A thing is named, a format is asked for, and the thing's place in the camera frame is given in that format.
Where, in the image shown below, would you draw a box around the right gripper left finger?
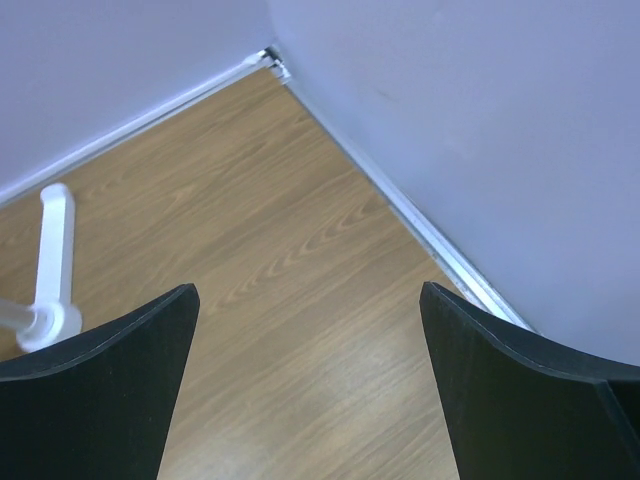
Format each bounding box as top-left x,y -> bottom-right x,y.
1,284 -> 200,479

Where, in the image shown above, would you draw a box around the aluminium frame rail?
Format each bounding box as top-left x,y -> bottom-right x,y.
1,45 -> 535,331

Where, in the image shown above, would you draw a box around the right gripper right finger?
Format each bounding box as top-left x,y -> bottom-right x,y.
420,282 -> 639,479

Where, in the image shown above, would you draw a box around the white clothes rack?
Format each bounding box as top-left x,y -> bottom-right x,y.
1,183 -> 82,353

